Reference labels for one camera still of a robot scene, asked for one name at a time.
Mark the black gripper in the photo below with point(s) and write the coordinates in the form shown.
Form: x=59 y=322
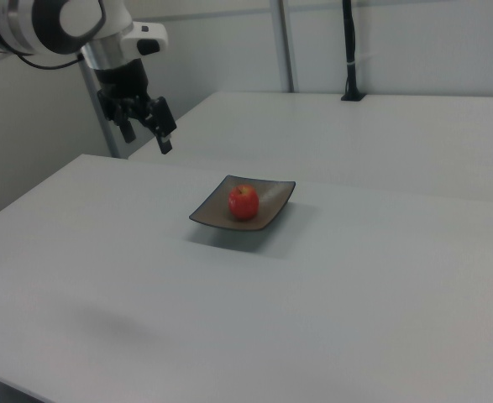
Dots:
x=122 y=88

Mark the red apple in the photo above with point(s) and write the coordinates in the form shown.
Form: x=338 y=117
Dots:
x=243 y=203

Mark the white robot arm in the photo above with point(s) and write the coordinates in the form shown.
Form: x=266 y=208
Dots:
x=116 y=17

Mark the square brown ceramic plate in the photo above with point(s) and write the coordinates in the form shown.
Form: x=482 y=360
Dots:
x=271 y=201

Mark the tall black pole stand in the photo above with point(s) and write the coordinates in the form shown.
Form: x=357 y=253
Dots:
x=350 y=42

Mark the grey metal partition post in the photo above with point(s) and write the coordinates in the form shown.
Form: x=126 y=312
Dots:
x=284 y=42

